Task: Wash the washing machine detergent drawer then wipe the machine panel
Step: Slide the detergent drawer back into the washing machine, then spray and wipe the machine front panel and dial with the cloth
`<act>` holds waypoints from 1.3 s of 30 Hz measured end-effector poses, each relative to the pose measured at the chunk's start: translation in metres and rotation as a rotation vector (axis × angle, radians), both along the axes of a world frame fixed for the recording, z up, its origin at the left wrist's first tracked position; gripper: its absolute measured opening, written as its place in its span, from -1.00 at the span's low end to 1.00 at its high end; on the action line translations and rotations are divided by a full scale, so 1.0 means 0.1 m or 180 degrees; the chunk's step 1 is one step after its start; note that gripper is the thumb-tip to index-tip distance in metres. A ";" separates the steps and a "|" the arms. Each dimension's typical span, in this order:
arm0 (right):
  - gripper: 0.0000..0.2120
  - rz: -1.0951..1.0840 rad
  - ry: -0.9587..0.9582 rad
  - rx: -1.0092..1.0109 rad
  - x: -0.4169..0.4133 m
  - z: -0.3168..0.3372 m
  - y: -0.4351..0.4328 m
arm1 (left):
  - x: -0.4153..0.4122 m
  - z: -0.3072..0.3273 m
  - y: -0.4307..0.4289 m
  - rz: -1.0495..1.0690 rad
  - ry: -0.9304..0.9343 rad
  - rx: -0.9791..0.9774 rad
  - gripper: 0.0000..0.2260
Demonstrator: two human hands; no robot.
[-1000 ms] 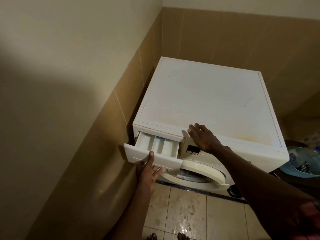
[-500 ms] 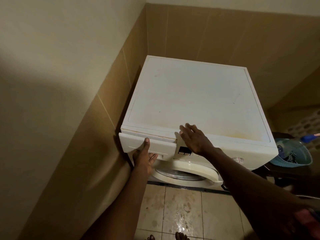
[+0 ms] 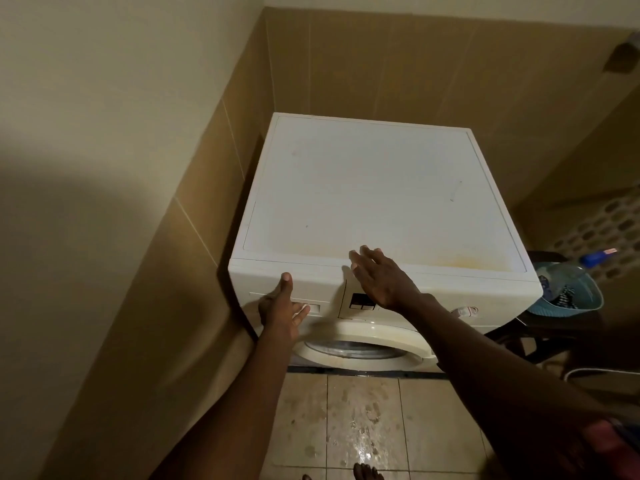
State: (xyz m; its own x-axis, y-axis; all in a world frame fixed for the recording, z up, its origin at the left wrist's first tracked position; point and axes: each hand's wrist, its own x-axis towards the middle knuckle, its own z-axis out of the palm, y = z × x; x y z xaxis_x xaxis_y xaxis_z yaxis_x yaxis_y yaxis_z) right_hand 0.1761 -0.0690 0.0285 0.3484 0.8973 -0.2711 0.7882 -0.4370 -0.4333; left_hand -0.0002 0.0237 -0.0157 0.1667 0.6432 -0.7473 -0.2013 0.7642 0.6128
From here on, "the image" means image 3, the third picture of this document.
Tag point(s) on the white front-load washing machine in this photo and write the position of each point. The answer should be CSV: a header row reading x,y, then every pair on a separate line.
x,y
370,194

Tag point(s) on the white control dial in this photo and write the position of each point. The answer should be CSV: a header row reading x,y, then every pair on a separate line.
x,y
465,310

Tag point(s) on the tan perforated lattice panel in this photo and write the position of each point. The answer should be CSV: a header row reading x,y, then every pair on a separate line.
x,y
600,229

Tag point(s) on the person's left forearm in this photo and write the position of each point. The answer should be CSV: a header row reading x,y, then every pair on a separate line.
x,y
240,409

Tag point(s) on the striped cloth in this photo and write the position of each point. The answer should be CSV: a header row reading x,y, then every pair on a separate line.
x,y
565,297

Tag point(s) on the clear bottle with blue cap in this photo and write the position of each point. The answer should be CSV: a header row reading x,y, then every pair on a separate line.
x,y
592,258

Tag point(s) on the person's right foot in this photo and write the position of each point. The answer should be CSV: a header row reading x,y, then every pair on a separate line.
x,y
367,472

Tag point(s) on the person's red and blue clothing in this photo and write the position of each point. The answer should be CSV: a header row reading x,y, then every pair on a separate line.
x,y
615,449

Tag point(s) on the person's right thumb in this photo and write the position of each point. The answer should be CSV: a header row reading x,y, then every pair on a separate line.
x,y
355,264

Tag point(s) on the dark plastic stool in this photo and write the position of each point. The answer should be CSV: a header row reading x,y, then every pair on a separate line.
x,y
545,329

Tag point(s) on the round washing machine door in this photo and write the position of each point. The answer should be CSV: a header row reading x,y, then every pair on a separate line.
x,y
365,344

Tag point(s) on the person's right forearm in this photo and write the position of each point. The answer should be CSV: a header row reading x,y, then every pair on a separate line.
x,y
490,379

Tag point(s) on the blue plastic basin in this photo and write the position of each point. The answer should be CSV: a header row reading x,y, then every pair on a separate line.
x,y
582,304

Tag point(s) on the person's left thumb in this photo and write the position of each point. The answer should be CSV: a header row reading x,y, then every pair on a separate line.
x,y
285,285

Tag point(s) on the person's left hand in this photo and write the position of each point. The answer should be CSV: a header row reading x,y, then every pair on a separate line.
x,y
277,314

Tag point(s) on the white detergent drawer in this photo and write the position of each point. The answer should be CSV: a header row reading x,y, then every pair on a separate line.
x,y
320,304

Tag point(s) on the person's right hand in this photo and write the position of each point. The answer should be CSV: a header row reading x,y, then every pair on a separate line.
x,y
385,282

